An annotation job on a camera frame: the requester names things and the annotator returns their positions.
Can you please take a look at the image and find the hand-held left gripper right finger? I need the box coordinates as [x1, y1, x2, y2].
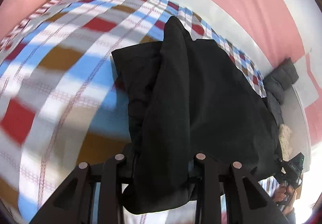
[191, 153, 290, 224]

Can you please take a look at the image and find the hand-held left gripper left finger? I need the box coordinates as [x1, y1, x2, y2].
[30, 154, 136, 224]

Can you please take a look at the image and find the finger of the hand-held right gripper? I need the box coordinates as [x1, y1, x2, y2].
[275, 157, 288, 173]

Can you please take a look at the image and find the black jacket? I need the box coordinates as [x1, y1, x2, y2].
[111, 16, 283, 215]

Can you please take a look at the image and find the person's right forearm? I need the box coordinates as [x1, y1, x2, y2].
[283, 207, 298, 224]

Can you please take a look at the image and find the person's right hand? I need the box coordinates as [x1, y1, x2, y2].
[273, 183, 298, 206]

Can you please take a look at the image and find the beige fuzzy cloth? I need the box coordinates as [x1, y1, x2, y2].
[278, 125, 294, 159]

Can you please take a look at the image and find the grey puffer jacket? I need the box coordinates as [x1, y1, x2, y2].
[263, 57, 299, 129]

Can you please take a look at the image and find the checkered bed sheet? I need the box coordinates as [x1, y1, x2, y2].
[0, 0, 281, 224]

